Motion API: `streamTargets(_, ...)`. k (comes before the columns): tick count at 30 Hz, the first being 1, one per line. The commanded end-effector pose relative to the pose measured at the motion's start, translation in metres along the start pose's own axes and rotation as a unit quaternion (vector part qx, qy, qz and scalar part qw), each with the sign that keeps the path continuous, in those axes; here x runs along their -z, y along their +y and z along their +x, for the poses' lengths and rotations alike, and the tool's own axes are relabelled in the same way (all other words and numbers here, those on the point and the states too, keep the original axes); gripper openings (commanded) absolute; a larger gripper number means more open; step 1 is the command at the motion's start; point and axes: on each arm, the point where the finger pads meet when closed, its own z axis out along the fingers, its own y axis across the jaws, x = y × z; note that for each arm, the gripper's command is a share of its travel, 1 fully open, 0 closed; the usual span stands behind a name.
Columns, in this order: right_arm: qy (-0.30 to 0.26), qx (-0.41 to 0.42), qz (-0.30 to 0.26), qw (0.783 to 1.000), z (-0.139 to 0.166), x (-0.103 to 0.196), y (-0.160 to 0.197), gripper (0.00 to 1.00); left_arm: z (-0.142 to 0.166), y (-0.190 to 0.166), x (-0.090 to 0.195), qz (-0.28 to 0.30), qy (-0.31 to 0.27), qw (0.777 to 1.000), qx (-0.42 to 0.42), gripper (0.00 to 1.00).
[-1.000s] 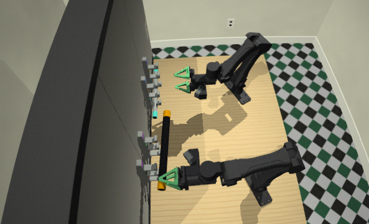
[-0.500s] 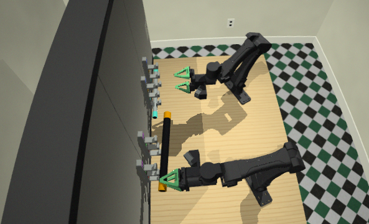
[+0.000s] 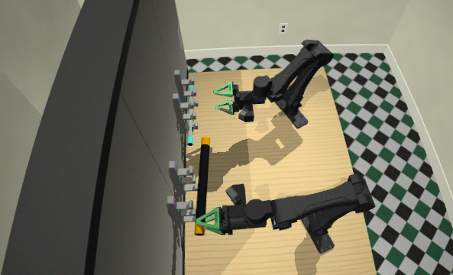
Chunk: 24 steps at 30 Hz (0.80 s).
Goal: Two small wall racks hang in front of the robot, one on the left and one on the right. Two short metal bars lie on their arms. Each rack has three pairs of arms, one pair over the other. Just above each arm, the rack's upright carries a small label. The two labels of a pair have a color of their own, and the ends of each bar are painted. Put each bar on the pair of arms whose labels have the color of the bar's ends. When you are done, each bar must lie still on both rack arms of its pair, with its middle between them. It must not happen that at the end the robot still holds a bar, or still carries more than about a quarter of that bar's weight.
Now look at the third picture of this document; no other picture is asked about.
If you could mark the black bar with yellow end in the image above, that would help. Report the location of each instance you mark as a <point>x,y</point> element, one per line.
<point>202,184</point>

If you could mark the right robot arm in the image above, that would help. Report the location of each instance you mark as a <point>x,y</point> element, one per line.
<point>303,68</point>

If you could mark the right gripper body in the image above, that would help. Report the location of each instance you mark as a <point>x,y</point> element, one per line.
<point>236,93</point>

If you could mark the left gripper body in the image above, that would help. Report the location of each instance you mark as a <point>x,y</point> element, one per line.
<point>232,223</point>

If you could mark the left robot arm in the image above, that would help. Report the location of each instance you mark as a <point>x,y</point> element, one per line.
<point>335,202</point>

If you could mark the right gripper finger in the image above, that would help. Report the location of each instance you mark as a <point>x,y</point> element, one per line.
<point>230,111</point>
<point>228,94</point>

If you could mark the grey metal bar with teal ends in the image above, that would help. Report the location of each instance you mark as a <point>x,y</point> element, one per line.
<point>190,122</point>

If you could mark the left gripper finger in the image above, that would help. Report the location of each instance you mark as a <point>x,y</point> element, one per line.
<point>211,219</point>
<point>216,226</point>

